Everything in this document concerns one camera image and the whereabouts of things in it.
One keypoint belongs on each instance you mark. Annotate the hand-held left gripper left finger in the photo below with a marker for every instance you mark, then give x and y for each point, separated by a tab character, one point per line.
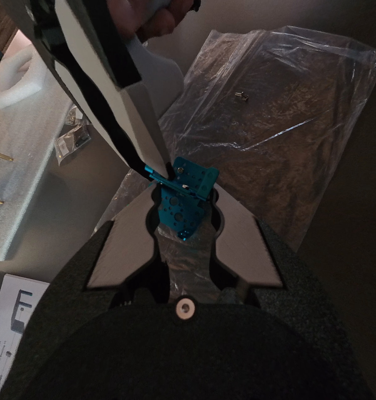
122	250

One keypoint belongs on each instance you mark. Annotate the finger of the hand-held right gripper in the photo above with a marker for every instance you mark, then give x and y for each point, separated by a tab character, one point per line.
87	34
78	97

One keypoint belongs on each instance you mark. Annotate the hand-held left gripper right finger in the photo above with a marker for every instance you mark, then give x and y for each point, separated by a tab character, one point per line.
250	250

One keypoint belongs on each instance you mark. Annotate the blue metal bracket assembly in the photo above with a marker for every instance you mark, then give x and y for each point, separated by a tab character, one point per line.
175	215

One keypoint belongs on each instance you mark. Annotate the small silver screw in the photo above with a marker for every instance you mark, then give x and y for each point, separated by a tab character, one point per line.
241	96

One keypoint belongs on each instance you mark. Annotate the person's right hand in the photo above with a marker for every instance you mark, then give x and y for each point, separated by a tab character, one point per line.
134	15

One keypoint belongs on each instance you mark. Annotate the pile of small screw bags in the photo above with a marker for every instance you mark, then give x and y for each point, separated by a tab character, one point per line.
72	140

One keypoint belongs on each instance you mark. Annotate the white foam strip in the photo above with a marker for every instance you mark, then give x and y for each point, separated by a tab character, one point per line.
15	78

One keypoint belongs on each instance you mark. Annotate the white foam sheet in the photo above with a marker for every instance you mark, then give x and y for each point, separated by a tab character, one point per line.
19	187

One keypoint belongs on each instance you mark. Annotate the clear plastic bag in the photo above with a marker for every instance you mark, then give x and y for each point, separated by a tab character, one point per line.
285	140

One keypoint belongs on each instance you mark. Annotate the open instruction manual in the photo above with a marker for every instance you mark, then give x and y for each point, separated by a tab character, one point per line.
6	297

